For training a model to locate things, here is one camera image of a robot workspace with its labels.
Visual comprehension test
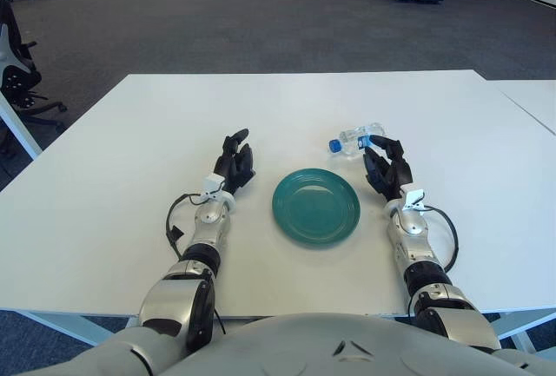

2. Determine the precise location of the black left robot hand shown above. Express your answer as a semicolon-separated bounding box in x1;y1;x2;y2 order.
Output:
212;128;257;197

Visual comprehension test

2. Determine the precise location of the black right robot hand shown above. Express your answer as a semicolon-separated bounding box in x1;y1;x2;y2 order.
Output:
361;135;414;201

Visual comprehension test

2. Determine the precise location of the clear bottle with blue cap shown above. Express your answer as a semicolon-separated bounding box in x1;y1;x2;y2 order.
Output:
328;122;386;161

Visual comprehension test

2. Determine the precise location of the teal round plate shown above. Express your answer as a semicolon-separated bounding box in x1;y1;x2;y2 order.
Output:
272;168;361;249

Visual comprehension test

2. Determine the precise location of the grey robot torso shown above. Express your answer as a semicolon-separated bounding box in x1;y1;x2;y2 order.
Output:
0;313;556;376

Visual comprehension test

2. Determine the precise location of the black office chair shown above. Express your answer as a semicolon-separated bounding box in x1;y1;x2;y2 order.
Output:
0;0;69;134

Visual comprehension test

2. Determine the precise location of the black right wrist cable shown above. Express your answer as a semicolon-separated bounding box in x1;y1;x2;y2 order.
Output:
423;204;460;273

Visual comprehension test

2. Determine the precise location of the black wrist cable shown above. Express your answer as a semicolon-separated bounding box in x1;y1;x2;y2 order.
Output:
423;204;460;273
164;192;205;262

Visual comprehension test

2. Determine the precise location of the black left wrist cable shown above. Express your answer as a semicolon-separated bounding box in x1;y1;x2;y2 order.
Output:
164;192;205;262

